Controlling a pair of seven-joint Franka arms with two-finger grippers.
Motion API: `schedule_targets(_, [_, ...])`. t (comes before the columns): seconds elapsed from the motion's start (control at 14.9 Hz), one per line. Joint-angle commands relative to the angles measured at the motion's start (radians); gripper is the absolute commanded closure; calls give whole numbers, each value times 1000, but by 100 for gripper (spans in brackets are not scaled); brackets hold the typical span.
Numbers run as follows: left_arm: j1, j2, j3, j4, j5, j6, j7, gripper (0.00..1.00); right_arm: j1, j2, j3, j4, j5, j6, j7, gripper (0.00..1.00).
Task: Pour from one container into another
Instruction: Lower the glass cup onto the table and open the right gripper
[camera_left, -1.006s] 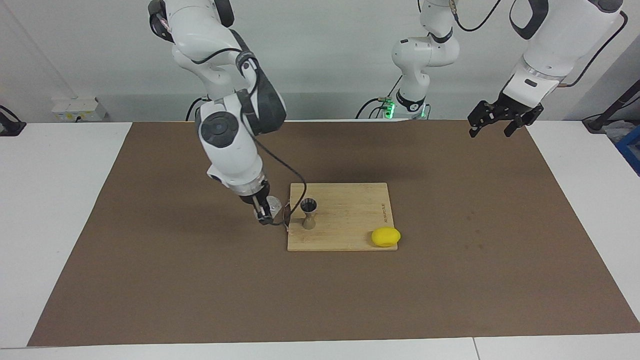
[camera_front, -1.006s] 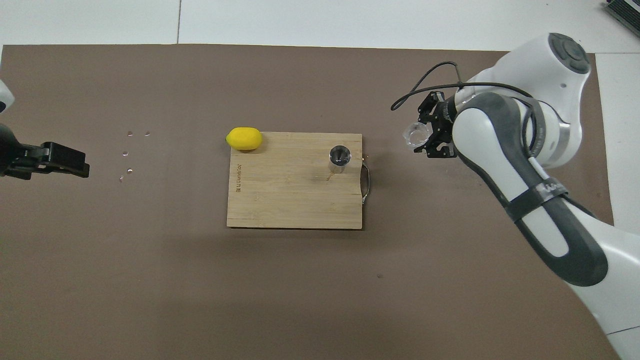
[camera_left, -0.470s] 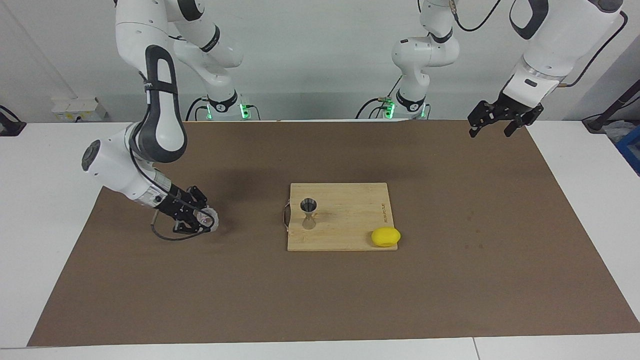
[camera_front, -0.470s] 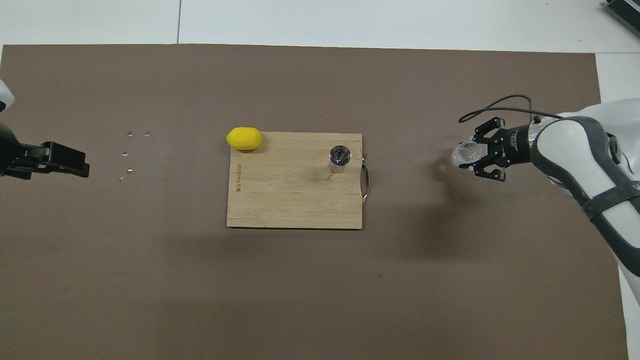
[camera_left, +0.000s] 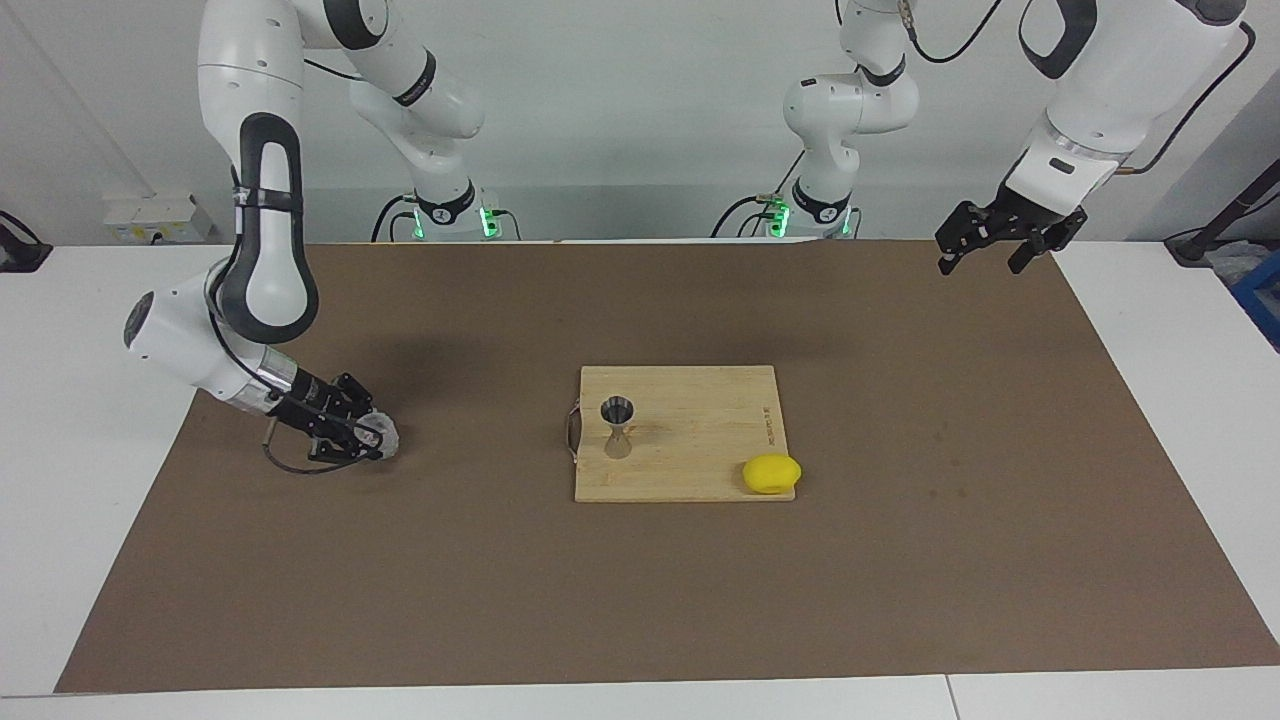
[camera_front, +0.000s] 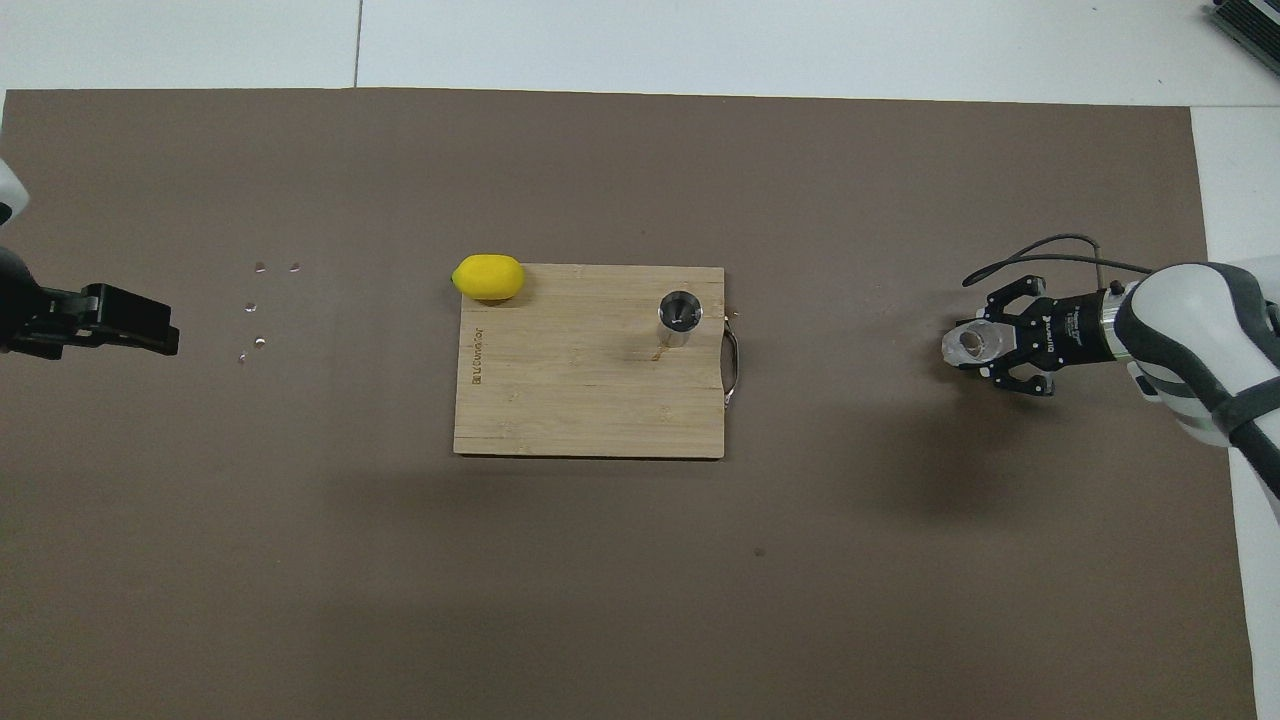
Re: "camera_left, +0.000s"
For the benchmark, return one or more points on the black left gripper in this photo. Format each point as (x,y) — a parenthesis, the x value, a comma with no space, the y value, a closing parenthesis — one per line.
(1035,215)

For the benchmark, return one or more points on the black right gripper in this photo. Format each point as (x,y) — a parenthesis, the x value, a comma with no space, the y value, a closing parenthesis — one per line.
(310,405)

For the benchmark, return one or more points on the clear glass cup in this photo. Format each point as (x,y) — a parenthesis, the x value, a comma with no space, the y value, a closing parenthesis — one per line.
(387,435)

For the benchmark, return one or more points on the steel jigger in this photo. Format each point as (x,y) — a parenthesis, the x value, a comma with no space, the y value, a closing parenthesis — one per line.
(617,410)

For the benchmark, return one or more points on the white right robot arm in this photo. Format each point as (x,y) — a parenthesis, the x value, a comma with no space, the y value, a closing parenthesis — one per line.
(250,90)

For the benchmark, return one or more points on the black stand leg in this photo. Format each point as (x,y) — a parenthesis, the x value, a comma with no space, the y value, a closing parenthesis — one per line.
(1235,210)

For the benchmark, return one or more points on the crumpled clear plastic bag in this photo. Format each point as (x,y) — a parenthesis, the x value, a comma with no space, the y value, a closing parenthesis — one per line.
(1235,260)

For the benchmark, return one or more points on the blue box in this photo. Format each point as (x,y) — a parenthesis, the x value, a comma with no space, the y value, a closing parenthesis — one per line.
(1262,295)

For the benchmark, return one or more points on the wooden cutting board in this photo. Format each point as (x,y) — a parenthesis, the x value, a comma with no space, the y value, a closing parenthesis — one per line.
(670,430)

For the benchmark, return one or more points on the yellow lemon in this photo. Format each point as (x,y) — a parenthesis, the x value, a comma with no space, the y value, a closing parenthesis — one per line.
(772,474)

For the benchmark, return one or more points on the brown table mat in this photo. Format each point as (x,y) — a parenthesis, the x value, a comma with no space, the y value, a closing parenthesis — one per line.
(640,600)

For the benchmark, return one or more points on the white wall socket strip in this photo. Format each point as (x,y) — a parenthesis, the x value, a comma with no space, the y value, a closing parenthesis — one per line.
(150,215)

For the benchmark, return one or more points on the black clamp mount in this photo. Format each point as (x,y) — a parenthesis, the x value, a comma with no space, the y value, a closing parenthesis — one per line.
(20,255)

